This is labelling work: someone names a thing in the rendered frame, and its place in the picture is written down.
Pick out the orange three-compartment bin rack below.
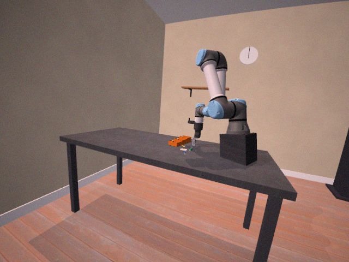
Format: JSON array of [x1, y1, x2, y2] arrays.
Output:
[[169, 135, 191, 147]]

